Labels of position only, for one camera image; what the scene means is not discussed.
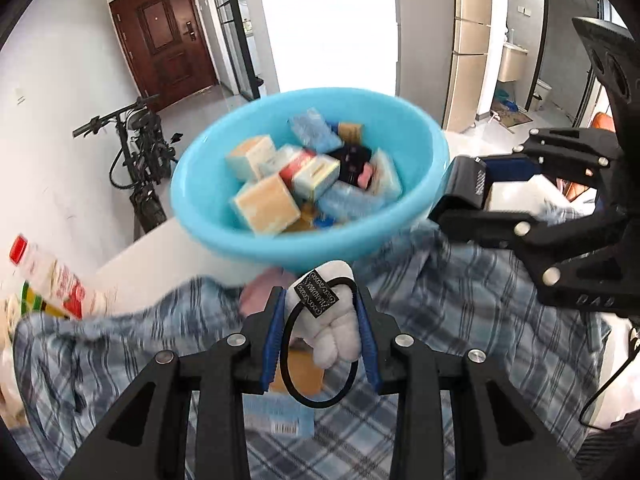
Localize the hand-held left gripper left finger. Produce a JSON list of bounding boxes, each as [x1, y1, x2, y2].
[[60, 286, 287, 480]]

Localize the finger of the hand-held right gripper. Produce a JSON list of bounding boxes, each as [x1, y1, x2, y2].
[[429, 156, 627, 291], [481, 129, 624, 184]]

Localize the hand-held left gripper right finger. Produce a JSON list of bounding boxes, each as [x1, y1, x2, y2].
[[356, 289, 583, 480]]

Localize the white plush black hair tie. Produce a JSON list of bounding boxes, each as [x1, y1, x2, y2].
[[277, 260, 362, 408]]

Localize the orange soap box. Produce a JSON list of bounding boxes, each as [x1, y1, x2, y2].
[[270, 350, 326, 398]]

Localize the dusty pink cloth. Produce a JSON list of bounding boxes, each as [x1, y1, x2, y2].
[[239, 267, 296, 318]]

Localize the blue barcode tissue packet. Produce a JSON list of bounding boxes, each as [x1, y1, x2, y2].
[[242, 392, 316, 436]]

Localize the light blue plastic basin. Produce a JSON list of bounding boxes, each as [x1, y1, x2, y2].
[[170, 89, 451, 272]]

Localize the orange chair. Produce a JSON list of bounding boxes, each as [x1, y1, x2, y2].
[[562, 112, 618, 201]]

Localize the brown door mat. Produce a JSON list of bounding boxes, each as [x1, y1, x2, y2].
[[492, 109, 533, 128]]

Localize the white toilet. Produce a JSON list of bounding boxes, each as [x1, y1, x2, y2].
[[530, 80, 553, 113]]

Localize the white rectangular pack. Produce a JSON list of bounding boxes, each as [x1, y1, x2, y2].
[[367, 149, 403, 198]]

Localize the blue plaid shirt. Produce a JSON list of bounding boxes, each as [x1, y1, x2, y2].
[[12, 230, 613, 480]]

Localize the washbasin cabinet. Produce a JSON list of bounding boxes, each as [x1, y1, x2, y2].
[[497, 42, 528, 83]]

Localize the black pink small box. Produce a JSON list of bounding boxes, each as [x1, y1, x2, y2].
[[327, 145, 376, 191]]

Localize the beige refrigerator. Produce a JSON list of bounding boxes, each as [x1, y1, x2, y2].
[[445, 0, 508, 133]]

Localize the brown small box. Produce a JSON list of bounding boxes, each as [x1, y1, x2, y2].
[[337, 121, 364, 147]]

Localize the yellow sponge block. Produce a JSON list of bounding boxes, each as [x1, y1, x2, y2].
[[231, 174, 302, 236]]

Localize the red white small box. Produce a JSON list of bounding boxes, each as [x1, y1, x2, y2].
[[280, 152, 341, 203]]

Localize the white orange small box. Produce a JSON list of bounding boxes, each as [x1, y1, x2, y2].
[[226, 135, 277, 182]]

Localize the black bicycle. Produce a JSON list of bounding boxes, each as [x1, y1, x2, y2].
[[72, 94, 183, 241]]

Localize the red cap drink bottle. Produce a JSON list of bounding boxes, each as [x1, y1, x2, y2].
[[10, 234, 118, 321]]

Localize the yellow green snack bag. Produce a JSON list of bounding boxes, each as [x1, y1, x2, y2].
[[20, 280, 71, 321]]

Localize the clear plastic bag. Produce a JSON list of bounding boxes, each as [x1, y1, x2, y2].
[[0, 295, 31, 426]]

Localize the black framed glass partition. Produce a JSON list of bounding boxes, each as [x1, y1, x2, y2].
[[205, 0, 268, 101]]

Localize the brown entrance door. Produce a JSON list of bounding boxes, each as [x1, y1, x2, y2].
[[109, 0, 218, 113]]

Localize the black cable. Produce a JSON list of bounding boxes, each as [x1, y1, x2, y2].
[[579, 327, 640, 427]]

